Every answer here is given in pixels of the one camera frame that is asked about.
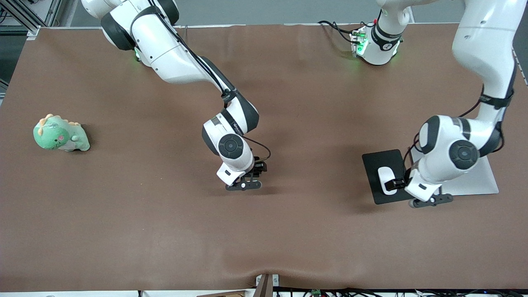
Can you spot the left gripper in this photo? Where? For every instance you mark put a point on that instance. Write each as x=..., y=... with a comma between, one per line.
x=399, y=182

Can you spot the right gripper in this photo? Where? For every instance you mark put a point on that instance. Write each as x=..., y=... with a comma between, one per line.
x=258, y=168

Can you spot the white computer mouse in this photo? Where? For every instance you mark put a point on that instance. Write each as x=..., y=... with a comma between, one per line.
x=385, y=173

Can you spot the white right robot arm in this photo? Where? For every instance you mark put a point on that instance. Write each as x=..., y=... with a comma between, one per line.
x=165, y=49

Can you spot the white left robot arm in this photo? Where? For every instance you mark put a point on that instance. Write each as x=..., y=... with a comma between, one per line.
x=482, y=41

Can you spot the black mouse pad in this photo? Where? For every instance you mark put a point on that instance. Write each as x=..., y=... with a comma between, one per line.
x=371, y=165

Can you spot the silver closed laptop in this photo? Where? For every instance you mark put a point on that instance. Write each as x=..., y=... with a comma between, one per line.
x=482, y=181

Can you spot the brown table cover mat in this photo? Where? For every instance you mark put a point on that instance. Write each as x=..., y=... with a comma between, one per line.
x=123, y=227

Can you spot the green dinosaur plush toy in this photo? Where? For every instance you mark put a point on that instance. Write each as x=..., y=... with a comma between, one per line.
x=55, y=135

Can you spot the metal table edge mount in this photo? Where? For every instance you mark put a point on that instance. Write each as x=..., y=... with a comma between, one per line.
x=266, y=285

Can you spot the metal corner bracket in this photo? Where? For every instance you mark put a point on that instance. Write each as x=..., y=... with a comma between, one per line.
x=33, y=33

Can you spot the aluminium frame profile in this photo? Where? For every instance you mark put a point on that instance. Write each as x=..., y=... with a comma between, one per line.
x=29, y=12

